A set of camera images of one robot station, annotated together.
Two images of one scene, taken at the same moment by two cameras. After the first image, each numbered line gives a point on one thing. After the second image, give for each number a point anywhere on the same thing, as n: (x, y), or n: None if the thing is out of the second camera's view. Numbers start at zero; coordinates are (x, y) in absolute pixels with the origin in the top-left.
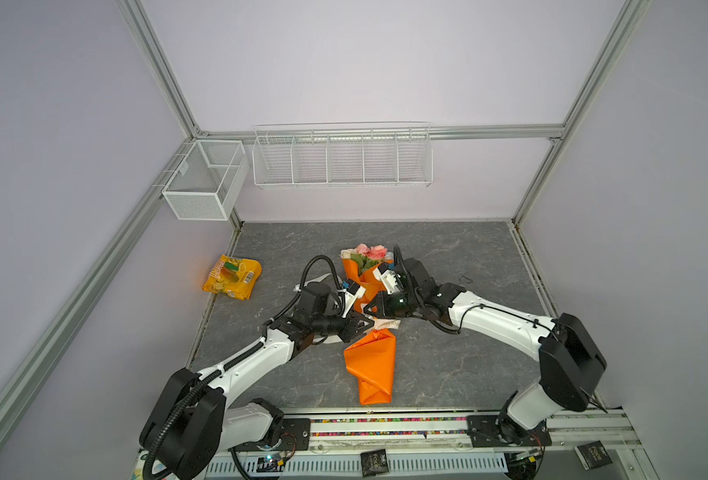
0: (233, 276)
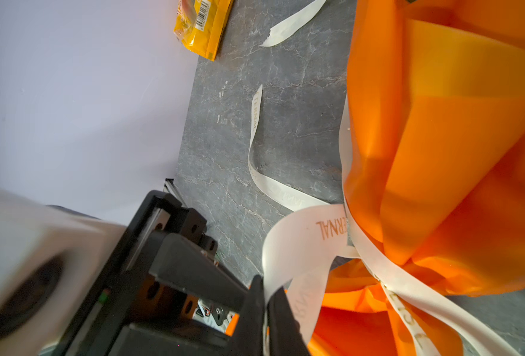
0: (202, 26)
